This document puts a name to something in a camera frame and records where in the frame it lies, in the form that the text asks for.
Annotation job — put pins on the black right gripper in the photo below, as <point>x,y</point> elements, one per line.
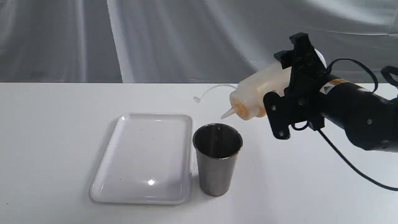
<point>297,108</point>

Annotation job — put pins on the translucent squeeze bottle amber liquid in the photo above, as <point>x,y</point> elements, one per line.
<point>247,98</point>

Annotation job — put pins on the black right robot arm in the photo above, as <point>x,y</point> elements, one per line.
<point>369,120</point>

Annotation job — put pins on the stainless steel cup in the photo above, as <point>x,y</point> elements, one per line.
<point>217,147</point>

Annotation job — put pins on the clear plastic tray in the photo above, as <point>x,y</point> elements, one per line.
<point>147,161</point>

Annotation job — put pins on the grey backdrop cloth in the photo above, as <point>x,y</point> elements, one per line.
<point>183,41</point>

